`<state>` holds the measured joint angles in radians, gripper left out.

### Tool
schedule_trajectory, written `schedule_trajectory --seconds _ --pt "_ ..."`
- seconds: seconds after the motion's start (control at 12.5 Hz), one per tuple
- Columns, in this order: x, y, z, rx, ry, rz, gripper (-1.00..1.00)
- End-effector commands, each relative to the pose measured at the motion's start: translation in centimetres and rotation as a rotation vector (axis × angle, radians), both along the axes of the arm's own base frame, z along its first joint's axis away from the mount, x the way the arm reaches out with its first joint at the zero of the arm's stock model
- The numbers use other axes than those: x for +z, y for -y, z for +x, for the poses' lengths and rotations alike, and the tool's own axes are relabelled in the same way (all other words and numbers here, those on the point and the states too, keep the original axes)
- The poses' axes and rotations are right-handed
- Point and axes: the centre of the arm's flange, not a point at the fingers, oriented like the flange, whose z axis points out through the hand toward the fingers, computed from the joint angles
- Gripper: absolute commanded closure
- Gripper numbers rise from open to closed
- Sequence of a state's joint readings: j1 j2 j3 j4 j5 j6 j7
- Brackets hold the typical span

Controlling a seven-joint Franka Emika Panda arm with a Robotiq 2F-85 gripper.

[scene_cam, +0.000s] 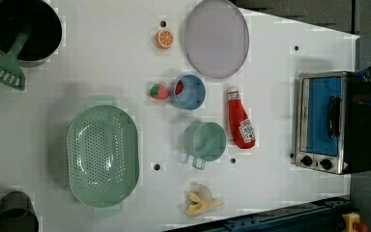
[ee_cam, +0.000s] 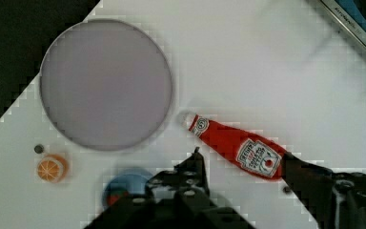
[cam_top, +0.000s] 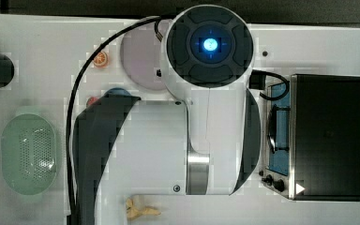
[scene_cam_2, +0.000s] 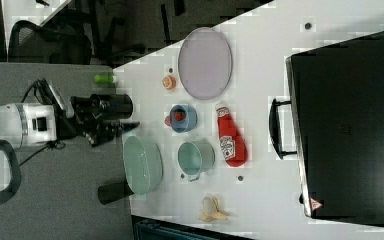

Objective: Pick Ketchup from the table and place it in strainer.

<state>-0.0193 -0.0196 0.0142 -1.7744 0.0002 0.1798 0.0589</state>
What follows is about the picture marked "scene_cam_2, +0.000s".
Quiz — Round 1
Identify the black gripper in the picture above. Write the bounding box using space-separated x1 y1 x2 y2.
56 94 140 147

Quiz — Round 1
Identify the red ketchup bottle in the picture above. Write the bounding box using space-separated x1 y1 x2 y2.
216 104 248 167

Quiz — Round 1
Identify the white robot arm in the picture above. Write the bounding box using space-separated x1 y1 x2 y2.
0 94 139 149

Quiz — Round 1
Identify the green oval strainer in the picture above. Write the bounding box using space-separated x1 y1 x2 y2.
123 136 163 195

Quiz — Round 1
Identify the red toy strawberry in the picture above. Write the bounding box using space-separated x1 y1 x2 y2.
164 116 171 127

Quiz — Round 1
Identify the green slotted spatula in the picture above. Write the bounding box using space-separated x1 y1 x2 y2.
94 74 116 84

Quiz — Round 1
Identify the red strawberry inside cup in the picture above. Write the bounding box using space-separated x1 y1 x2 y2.
173 112 186 121

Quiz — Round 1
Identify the dark grey cup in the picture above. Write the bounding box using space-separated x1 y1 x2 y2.
98 182 134 205

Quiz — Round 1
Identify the orange slice toy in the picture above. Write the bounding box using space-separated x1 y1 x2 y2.
162 75 176 90

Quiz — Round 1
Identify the blue cup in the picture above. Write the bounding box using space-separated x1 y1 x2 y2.
169 104 198 133

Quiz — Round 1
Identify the green mug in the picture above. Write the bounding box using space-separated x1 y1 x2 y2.
177 139 215 182

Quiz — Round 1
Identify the grey round plate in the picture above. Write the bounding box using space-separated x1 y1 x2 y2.
178 27 233 100

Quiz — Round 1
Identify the peeled toy banana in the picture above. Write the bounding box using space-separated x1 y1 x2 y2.
199 197 228 222

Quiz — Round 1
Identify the black office chair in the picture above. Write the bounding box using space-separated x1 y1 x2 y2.
7 13 148 66

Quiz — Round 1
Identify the black toaster oven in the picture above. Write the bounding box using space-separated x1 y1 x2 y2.
285 31 384 227

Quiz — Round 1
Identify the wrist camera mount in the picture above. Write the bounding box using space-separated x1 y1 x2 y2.
45 83 74 119

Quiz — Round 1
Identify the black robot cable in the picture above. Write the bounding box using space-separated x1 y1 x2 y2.
18 78 66 168

